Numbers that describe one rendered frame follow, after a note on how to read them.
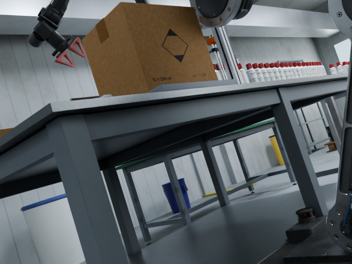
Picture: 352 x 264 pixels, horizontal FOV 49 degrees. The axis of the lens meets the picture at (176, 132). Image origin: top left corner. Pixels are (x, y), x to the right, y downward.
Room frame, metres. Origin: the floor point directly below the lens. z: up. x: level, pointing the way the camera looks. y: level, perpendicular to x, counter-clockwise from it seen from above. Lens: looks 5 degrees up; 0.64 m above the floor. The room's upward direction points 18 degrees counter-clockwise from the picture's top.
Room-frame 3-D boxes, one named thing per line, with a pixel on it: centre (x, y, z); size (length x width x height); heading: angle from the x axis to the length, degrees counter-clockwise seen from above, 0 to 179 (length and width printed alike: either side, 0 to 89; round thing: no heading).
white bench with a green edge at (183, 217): (4.12, -0.27, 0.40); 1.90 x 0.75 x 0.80; 134
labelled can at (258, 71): (2.33, -0.59, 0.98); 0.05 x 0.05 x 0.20
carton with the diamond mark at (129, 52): (1.22, 0.01, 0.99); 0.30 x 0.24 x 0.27; 133
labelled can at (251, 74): (2.28, -0.54, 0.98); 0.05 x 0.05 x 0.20
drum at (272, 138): (7.69, -1.93, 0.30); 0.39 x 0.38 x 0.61; 134
